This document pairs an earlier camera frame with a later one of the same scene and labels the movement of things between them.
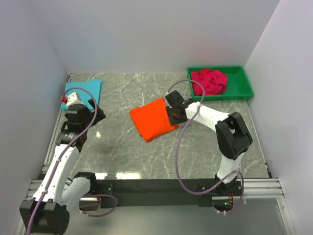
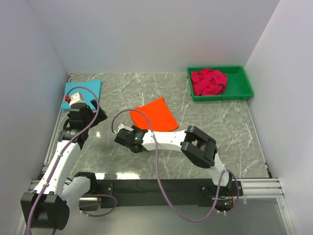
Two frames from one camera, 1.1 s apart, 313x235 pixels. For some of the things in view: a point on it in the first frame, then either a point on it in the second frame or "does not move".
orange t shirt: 152,120 does not move
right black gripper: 173,121 → 136,129
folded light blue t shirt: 91,89 does not move
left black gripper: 100,115 does not move
